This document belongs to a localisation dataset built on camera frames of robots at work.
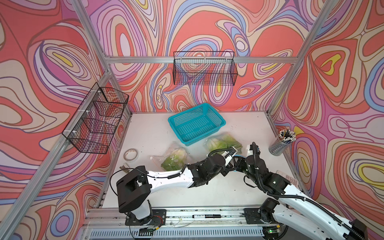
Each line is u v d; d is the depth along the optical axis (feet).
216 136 3.24
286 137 2.75
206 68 3.14
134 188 1.39
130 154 3.14
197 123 3.72
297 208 1.62
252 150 2.28
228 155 2.01
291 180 2.76
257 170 1.82
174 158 2.76
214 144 3.00
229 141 2.97
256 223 2.38
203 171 1.93
